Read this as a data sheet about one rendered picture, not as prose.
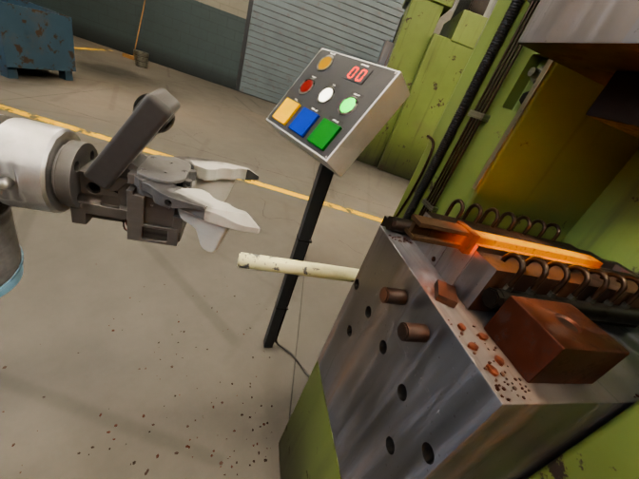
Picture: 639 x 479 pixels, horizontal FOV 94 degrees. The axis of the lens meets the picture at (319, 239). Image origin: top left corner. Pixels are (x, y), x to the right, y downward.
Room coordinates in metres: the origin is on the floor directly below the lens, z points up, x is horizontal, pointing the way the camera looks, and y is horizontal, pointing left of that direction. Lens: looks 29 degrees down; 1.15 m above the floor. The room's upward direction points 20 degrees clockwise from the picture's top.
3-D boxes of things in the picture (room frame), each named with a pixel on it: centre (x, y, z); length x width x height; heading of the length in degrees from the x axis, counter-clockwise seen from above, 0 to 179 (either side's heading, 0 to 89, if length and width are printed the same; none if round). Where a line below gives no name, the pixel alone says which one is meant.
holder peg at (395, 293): (0.42, -0.15, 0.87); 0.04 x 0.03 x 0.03; 111
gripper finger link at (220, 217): (0.27, 0.11, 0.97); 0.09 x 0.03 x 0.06; 75
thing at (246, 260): (0.77, -0.01, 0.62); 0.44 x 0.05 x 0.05; 111
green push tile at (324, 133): (0.82, 0.08, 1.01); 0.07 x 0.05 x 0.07; 46
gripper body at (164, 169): (0.29, 0.22, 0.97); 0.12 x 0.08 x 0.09; 111
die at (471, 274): (0.56, -0.41, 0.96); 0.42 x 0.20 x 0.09; 111
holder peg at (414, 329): (0.35, -0.18, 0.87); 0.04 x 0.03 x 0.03; 111
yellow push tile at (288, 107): (0.96, 0.22, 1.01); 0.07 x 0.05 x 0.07; 46
